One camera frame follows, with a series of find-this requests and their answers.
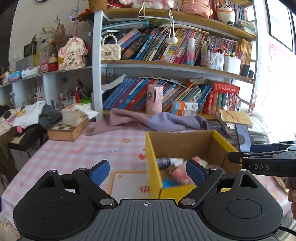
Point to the white t-shirt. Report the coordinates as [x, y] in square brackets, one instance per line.
[30, 113]

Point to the black side table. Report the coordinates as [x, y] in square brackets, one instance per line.
[30, 139]

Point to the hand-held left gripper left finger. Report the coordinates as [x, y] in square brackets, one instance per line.
[99, 172]

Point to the colourful figure card pack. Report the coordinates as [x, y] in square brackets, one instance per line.
[233, 102]

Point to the pink cylindrical appliance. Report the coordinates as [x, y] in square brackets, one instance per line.
[155, 99]

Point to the curled open white booklet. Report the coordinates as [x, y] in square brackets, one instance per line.
[114, 83]

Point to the pink checked tablecloth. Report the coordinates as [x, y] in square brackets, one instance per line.
[69, 157]

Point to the panda plush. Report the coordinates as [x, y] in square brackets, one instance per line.
[226, 15]

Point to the lavender cloth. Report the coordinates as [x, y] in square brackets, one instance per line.
[175, 121]

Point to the small black box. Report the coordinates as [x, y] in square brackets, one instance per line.
[247, 71]

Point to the wooden chessboard box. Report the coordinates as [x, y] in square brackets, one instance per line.
[67, 132]

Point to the row of colourful books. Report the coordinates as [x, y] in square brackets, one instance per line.
[150, 46]

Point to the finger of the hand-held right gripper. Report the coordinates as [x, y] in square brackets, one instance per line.
[261, 148]
[235, 156]

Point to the orange and white carton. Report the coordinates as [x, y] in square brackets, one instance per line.
[185, 106]
[183, 113]

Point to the white quilted handbag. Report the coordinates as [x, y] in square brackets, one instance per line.
[111, 52]

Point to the person's right hand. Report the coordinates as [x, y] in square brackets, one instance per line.
[292, 197]

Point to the pile of papers and books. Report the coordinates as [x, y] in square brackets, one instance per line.
[256, 136]

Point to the white bookshelf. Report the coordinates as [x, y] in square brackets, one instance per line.
[97, 69]

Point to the small white spray bottle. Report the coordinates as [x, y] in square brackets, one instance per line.
[164, 162]

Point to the mauve pink cloth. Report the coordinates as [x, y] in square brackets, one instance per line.
[120, 118]

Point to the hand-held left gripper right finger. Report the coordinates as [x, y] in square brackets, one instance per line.
[196, 172]

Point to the large pink plush toy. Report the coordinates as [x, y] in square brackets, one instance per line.
[196, 8]

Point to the small pink toy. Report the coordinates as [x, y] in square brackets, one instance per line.
[19, 129]

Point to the white storage box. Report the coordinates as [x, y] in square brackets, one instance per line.
[232, 66]

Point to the black picture frame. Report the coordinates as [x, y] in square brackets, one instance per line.
[29, 50]

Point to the cream tissue pack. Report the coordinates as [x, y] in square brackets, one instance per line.
[71, 117]

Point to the brown teddy bear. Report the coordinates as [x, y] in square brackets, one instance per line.
[98, 5]

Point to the white pen holder with pens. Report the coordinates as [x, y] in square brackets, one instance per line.
[212, 60]

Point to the blue tissue packet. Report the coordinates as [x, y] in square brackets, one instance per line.
[14, 76]

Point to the yellow cardboard box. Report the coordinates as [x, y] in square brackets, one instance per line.
[152, 162]

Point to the white tissue packet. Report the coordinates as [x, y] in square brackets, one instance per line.
[30, 72]

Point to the grey garment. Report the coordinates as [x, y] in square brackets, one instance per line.
[49, 115]

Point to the white hanging pompom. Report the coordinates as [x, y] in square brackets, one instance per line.
[172, 40]

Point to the row of yellow books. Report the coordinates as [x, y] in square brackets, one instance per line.
[245, 51]

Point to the pink plush pig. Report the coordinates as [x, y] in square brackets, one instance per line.
[180, 173]

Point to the pastel gradient bottle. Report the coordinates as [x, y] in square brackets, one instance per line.
[190, 53]

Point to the row of blue books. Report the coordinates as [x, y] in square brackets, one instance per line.
[124, 97]

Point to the dried flower bunch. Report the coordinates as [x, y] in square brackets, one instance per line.
[54, 32]

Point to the floral pink rabbit decoration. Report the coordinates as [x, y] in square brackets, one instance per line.
[71, 55]

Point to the row of red dictionaries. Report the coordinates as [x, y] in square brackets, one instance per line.
[215, 102]

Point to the brown envelope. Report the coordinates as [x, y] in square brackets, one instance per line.
[235, 118]

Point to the red round jar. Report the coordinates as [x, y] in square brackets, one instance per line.
[53, 66]

